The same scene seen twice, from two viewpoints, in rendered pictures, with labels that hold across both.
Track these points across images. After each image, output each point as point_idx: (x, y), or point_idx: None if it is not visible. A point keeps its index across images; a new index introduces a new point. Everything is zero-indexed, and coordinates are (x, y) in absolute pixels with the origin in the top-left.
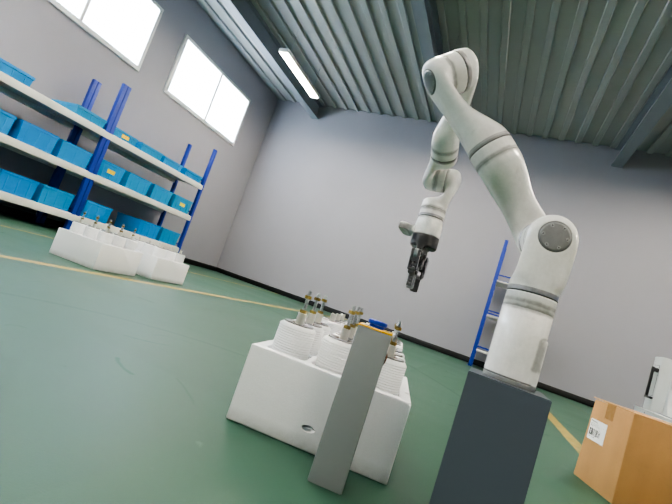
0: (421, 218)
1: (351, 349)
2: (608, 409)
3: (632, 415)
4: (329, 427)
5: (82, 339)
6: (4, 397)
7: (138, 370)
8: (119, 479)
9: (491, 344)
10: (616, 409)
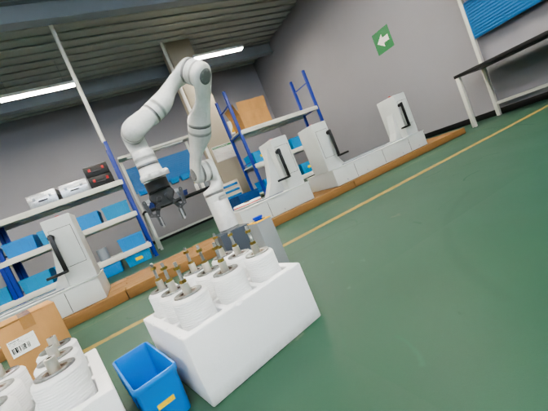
0: (159, 165)
1: (275, 228)
2: (23, 321)
3: (53, 304)
4: None
5: (501, 399)
6: (460, 268)
7: (391, 347)
8: (386, 260)
9: (230, 216)
10: (31, 315)
